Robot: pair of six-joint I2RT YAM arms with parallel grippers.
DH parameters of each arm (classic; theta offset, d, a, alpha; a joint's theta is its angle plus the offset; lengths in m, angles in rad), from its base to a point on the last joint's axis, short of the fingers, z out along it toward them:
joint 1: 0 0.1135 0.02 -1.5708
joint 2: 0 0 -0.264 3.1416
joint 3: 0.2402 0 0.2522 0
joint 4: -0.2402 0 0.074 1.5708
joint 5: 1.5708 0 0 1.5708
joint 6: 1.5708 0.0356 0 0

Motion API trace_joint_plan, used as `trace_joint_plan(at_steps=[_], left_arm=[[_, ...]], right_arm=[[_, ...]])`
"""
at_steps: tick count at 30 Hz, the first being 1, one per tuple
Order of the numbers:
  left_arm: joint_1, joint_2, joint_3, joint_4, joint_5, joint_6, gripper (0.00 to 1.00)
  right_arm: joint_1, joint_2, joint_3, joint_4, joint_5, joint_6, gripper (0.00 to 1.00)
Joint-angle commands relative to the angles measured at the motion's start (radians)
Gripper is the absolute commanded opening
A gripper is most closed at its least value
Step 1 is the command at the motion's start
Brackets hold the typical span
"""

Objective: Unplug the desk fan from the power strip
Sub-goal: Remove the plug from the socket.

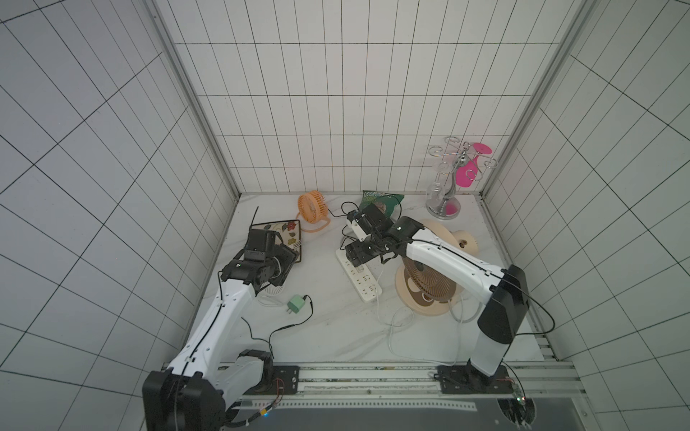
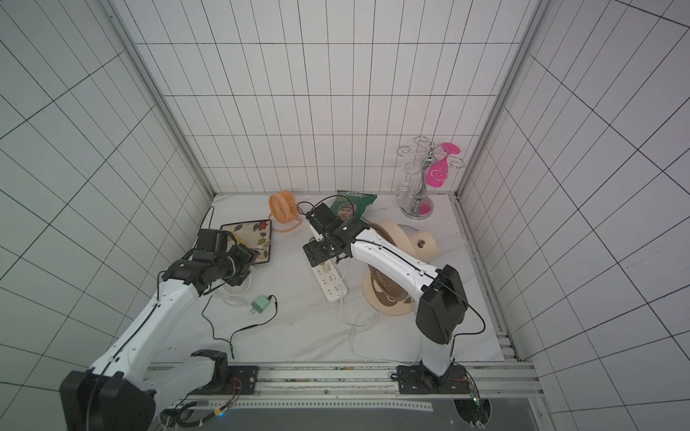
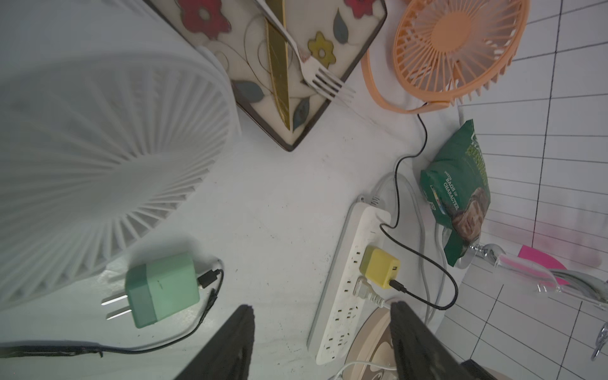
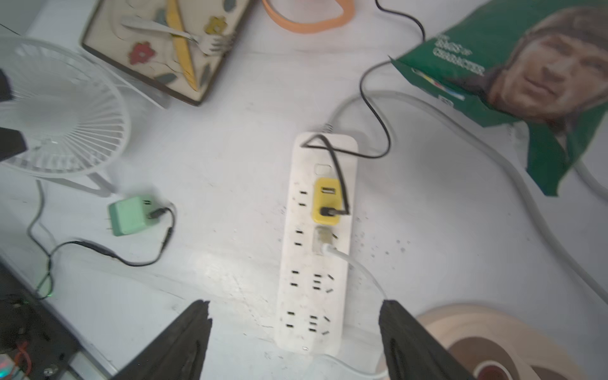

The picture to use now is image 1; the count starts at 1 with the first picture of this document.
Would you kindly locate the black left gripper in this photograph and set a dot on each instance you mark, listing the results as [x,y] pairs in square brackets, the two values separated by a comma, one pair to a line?
[288,257]

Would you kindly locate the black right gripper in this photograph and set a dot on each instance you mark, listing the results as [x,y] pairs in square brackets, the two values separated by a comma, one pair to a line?
[358,253]

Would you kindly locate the green usb charger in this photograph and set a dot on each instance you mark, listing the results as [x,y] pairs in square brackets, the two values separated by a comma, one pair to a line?
[295,304]

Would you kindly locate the white power strip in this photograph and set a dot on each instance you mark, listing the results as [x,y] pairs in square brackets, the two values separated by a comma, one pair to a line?
[361,278]

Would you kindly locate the beige desk fan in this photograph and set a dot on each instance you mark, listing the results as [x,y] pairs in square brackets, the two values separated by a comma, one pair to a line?
[425,290]

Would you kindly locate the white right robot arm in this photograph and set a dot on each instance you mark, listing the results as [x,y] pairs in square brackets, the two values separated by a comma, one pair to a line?
[503,292]

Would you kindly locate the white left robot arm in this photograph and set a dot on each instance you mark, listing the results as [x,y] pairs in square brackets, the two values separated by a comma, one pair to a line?
[195,392]

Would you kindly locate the small white desk fan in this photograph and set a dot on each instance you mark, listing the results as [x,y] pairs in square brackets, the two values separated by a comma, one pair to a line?
[270,296]

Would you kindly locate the small orange desk fan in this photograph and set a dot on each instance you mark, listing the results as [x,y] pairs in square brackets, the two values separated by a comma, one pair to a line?
[313,209]

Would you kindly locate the green snack bag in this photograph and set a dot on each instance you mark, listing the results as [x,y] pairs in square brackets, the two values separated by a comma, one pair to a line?
[390,204]

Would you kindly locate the pink wine glass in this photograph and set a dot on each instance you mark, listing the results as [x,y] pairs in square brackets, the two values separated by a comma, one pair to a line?
[473,160]

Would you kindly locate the clear glass holder stand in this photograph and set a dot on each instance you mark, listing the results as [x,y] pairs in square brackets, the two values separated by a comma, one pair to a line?
[441,200]

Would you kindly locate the aluminium rail base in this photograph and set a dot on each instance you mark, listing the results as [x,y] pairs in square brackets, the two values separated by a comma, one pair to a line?
[408,385]

